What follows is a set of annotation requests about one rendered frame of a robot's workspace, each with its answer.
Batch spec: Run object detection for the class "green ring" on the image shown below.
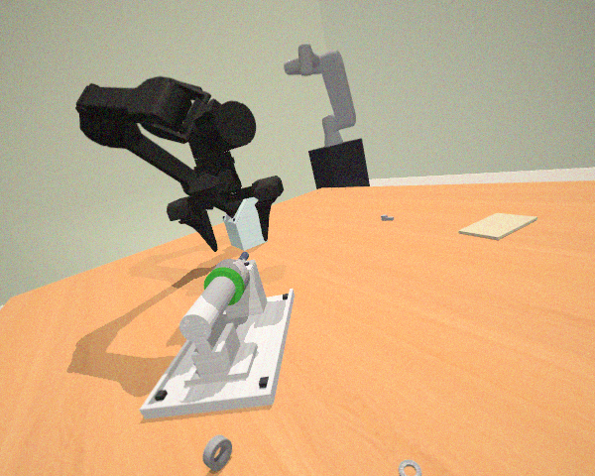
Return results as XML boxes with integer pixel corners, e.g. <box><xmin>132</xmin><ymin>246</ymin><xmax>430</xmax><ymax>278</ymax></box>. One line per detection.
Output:
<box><xmin>203</xmin><ymin>267</ymin><xmax>245</xmax><ymax>305</ymax></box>

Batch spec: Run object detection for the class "beige flat rectangular plate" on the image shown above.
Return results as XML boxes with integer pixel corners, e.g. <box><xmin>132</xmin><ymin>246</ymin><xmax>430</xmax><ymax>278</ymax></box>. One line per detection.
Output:
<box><xmin>459</xmin><ymin>213</ymin><xmax>537</xmax><ymax>240</ymax></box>

